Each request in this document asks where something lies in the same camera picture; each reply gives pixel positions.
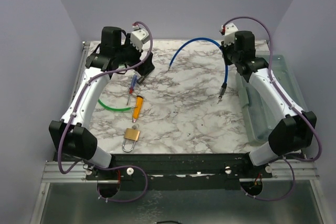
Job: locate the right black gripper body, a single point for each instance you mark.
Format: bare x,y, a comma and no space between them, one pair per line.
230,56

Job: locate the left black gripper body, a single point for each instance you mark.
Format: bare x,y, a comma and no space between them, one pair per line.
129,55

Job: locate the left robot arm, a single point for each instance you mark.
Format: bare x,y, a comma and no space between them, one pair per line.
71,135

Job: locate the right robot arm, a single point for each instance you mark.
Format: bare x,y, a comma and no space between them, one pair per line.
294,128

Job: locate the black T-shaped tool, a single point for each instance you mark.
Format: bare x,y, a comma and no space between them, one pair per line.
141,80

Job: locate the blue red screwdriver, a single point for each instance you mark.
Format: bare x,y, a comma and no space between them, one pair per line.
131,89

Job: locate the orange utility knife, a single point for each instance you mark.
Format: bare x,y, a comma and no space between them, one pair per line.
138,107

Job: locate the brass padlock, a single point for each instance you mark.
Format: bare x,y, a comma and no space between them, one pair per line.
131,135

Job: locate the clear plastic bin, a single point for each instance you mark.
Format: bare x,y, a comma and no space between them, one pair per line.
262,106

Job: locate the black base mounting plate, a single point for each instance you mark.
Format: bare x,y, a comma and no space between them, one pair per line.
135,172

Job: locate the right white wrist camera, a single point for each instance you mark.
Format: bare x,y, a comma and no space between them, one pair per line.
228,32

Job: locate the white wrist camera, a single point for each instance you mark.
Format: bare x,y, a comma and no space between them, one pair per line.
139,37
228,32

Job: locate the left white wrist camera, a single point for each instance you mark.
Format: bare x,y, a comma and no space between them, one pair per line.
139,37

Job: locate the aluminium rail frame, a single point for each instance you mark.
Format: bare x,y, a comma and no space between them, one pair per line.
286,158

